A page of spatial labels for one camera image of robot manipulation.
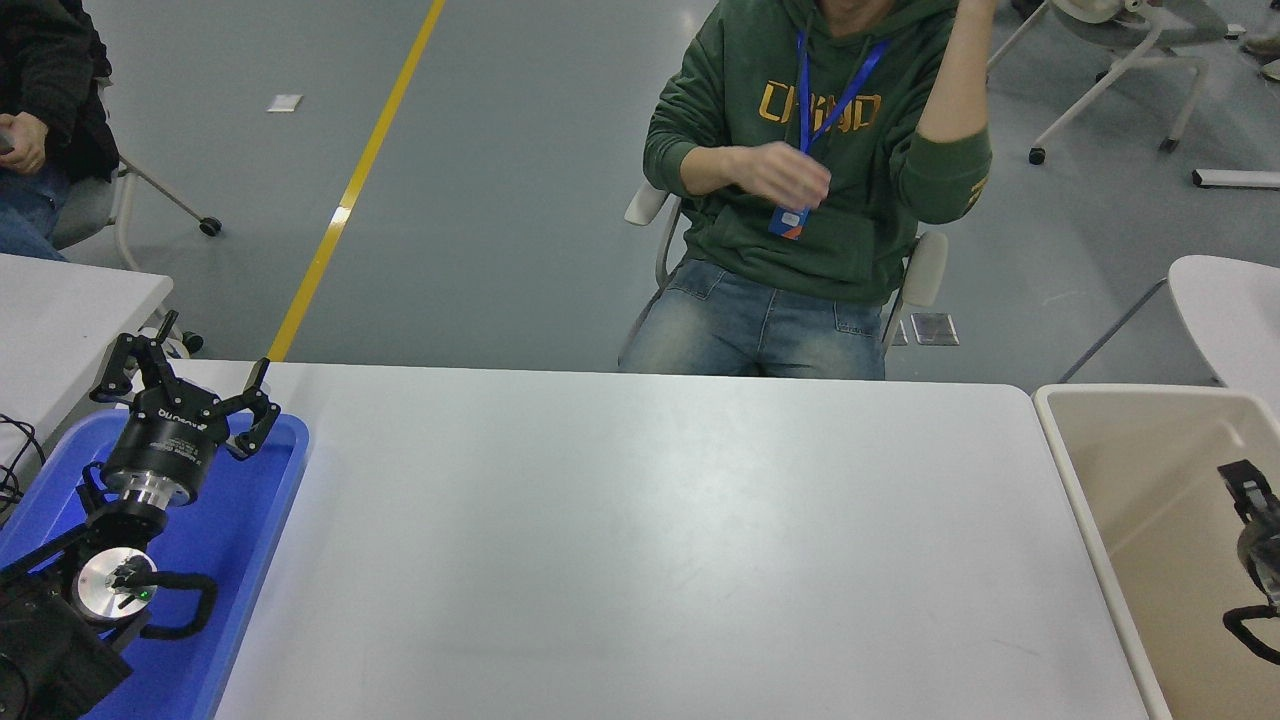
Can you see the blue id badge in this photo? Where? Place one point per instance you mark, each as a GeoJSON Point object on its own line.
{"type": "Point", "coordinates": [788, 223]}

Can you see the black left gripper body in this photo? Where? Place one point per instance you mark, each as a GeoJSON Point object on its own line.
{"type": "Point", "coordinates": [165, 445]}

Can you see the white office chair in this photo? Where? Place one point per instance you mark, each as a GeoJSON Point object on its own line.
{"type": "Point", "coordinates": [925, 265]}

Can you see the white side table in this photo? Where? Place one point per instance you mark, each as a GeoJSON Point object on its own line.
{"type": "Point", "coordinates": [60, 320]}

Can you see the white paper slip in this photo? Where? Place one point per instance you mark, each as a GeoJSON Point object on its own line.
{"type": "Point", "coordinates": [285, 102]}

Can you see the silver floor plate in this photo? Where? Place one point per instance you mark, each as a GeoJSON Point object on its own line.
{"type": "Point", "coordinates": [935, 329]}
{"type": "Point", "coordinates": [899, 335]}

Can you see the large pale bin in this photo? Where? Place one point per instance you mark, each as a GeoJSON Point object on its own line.
{"type": "Point", "coordinates": [1150, 470]}

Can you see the white wheeled chair frame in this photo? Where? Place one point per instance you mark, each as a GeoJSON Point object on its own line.
{"type": "Point", "coordinates": [1120, 65]}

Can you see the blue plastic tray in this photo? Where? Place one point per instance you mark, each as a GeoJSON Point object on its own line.
{"type": "Point", "coordinates": [235, 560]}

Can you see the white round table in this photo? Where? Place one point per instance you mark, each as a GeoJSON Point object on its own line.
{"type": "Point", "coordinates": [1230, 310]}

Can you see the person's right hand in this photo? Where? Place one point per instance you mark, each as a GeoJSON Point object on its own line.
{"type": "Point", "coordinates": [790, 178]}

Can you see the grey wheeled chair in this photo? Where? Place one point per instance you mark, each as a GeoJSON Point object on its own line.
{"type": "Point", "coordinates": [85, 205]}

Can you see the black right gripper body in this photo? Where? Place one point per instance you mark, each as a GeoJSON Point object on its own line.
{"type": "Point", "coordinates": [1265, 555]}

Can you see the white caster foot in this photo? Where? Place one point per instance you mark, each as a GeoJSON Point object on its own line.
{"type": "Point", "coordinates": [185, 345]}

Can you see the person's hand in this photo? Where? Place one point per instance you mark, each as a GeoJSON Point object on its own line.
{"type": "Point", "coordinates": [22, 144]}

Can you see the white flat bar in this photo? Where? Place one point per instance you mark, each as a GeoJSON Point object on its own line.
{"type": "Point", "coordinates": [1240, 179]}

